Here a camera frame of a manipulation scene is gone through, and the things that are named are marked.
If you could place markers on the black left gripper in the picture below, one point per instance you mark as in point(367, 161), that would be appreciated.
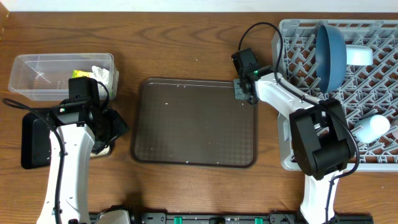
point(122, 127)

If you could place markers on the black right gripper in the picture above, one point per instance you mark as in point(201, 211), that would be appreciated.
point(240, 93)

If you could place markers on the white tissue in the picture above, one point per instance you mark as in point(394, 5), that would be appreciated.
point(100, 75)

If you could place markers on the dark brown serving tray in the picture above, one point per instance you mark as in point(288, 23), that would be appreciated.
point(194, 123)

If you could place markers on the dark blue plate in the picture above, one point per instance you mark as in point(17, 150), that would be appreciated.
point(330, 55)

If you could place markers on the light blue bowl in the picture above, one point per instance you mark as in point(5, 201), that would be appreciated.
point(359, 55)

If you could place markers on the small light blue cup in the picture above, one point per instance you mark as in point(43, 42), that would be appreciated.
point(372, 128)

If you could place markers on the pink plastic cup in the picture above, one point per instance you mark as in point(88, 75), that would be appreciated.
point(395, 129)

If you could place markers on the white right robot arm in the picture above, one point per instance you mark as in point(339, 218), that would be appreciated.
point(319, 136)

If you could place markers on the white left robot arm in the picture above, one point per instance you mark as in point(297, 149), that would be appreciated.
point(78, 130)

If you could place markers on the black waste bin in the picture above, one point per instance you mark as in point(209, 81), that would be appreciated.
point(35, 145)

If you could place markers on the clear plastic waste bin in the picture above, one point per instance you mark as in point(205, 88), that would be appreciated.
point(44, 77)

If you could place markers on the grey dishwasher rack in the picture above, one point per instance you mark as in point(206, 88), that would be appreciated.
point(366, 90)

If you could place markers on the white rice pile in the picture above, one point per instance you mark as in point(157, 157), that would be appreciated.
point(104, 152)

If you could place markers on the yellow green snack wrapper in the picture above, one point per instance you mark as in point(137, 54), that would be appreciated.
point(79, 73)

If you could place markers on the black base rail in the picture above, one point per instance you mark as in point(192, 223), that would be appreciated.
point(163, 217)

